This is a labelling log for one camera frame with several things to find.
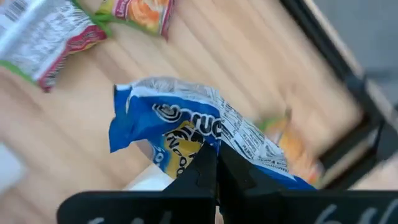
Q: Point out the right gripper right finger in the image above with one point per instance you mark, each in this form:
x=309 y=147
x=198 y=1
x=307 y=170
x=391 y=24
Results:
x=264 y=207

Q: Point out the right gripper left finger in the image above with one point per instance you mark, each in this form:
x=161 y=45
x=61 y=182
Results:
x=186 y=207

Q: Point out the green Maruchan ramen pack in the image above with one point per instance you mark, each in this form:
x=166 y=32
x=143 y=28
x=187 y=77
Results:
x=140 y=15
x=295 y=149
x=37 y=40

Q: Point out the blue Maruchan ramen pack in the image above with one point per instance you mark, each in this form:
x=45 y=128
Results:
x=186 y=112

